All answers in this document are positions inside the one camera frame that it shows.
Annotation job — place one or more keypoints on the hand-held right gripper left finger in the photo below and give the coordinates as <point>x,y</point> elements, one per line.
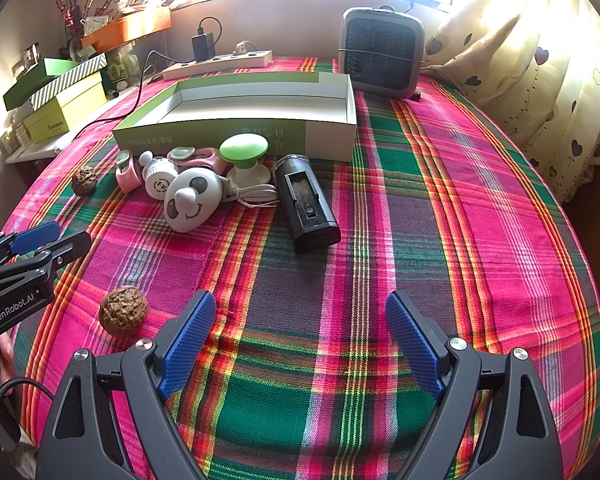
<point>187,345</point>

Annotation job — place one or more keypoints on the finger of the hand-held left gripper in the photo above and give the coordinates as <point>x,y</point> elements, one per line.
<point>70,249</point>
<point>35,236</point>

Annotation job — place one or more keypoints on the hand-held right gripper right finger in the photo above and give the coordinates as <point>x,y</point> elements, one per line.
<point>415,345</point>

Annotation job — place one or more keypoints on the brown walnut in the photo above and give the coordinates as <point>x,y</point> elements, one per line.
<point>123,310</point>
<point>84,181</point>

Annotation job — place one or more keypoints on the pink clip with green pad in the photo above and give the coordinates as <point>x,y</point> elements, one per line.
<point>126,175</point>
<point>202,157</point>

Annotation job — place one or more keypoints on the white round brush head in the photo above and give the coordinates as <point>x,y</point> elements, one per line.
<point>161,180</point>

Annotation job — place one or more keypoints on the white panda hand fan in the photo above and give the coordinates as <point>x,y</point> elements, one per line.
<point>190,200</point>

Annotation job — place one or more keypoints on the black rectangular device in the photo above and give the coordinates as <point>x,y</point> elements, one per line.
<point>305,205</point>

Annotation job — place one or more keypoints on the green topped white massager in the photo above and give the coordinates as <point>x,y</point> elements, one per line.
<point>242,150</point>

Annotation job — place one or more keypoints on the green and white cardboard box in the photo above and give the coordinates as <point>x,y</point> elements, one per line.
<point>260,137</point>

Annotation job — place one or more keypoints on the plaid tablecloth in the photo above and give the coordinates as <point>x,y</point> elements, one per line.
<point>430,240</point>

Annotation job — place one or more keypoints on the yellow-green box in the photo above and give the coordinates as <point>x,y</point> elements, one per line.
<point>65,115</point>

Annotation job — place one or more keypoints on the green box lid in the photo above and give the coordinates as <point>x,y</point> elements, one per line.
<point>30,82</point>

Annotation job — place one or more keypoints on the grey striped box lid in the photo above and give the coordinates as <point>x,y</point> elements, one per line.
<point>70,77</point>

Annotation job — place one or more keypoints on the green ornament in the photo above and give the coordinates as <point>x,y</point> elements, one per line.
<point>116,67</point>

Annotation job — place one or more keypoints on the orange box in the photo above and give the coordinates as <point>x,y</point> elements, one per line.
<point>125,27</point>

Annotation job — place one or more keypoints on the white power strip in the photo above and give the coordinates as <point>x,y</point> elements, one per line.
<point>215,64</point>

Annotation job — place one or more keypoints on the black charger adapter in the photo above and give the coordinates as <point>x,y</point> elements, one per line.
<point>203,47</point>

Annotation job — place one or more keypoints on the black plug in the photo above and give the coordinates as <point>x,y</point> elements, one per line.
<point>417,94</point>

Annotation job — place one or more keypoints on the beige plug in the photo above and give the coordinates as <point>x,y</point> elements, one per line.
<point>239,49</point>

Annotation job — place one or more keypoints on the cream curtain with hearts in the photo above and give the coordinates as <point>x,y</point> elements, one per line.
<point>530,75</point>

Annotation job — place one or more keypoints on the grey space heater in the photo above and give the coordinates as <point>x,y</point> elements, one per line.
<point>380,50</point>

